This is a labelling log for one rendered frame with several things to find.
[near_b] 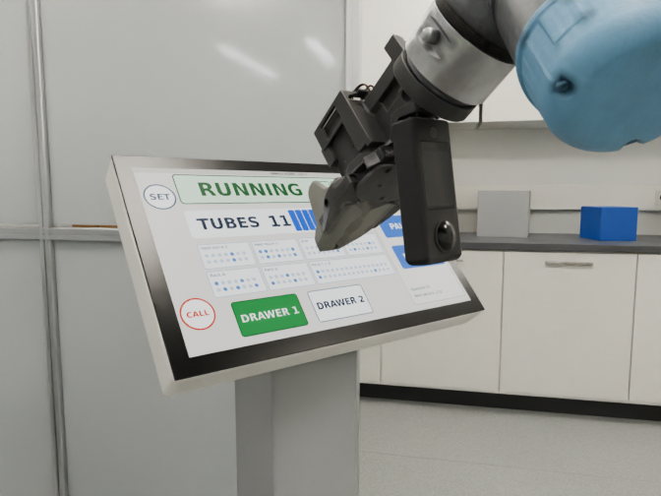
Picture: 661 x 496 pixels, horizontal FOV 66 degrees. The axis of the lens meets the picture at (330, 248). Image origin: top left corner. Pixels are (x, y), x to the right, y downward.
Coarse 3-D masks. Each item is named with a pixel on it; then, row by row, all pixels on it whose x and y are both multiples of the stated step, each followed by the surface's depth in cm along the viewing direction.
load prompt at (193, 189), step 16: (176, 176) 68; (192, 176) 69; (208, 176) 71; (224, 176) 72; (240, 176) 74; (256, 176) 75; (272, 176) 77; (192, 192) 68; (208, 192) 69; (224, 192) 70; (240, 192) 72; (256, 192) 73; (272, 192) 75; (288, 192) 77; (304, 192) 78
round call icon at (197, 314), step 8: (200, 296) 59; (208, 296) 59; (176, 304) 57; (184, 304) 57; (192, 304) 58; (200, 304) 58; (208, 304) 59; (184, 312) 57; (192, 312) 57; (200, 312) 58; (208, 312) 58; (184, 320) 56; (192, 320) 56; (200, 320) 57; (208, 320) 57; (216, 320) 58; (184, 328) 55; (192, 328) 56; (200, 328) 56; (208, 328) 57; (216, 328) 57
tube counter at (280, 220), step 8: (304, 208) 76; (272, 216) 72; (280, 216) 73; (288, 216) 74; (296, 216) 74; (304, 216) 75; (312, 216) 76; (272, 224) 71; (280, 224) 72; (288, 224) 73; (296, 224) 73; (304, 224) 74; (312, 224) 75; (272, 232) 70; (280, 232) 71; (288, 232) 72
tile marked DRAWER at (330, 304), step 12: (324, 288) 69; (336, 288) 70; (348, 288) 71; (360, 288) 72; (312, 300) 66; (324, 300) 67; (336, 300) 68; (348, 300) 70; (360, 300) 71; (324, 312) 66; (336, 312) 67; (348, 312) 68; (360, 312) 69; (372, 312) 70
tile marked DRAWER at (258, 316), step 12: (240, 300) 61; (252, 300) 62; (264, 300) 63; (276, 300) 64; (288, 300) 65; (240, 312) 60; (252, 312) 61; (264, 312) 62; (276, 312) 63; (288, 312) 63; (300, 312) 64; (240, 324) 59; (252, 324) 60; (264, 324) 61; (276, 324) 62; (288, 324) 62; (300, 324) 63; (252, 336) 59
